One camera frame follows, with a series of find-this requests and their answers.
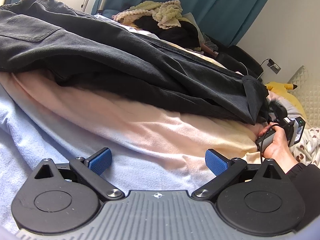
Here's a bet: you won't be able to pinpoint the green beige fluffy blanket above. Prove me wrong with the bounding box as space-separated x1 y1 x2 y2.
112 0 191 29

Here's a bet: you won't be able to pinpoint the black bag by wall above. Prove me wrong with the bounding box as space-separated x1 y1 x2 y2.
203 35 263 81

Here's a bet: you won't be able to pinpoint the beige quilted headboard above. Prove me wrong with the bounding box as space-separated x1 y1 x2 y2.
288 66 319 127

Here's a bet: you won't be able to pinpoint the wall power socket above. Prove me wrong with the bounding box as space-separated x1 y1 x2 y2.
267 59 281 74

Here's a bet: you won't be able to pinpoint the black sleeved right forearm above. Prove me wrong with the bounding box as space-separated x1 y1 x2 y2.
287 163 320 231

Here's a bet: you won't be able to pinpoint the pink yellow bed duvet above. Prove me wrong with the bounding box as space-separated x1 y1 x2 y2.
1 69 259 232

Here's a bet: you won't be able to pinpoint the person's right hand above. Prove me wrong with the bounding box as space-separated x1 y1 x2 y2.
258 122 298 173

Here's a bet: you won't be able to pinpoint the yellow plush toy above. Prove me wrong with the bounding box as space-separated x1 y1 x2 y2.
265 82 307 120

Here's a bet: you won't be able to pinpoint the white patterned pillow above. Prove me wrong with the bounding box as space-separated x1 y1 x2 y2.
290 127 320 168

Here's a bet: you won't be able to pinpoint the black denim pants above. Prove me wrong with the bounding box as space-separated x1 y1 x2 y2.
1 0 268 125

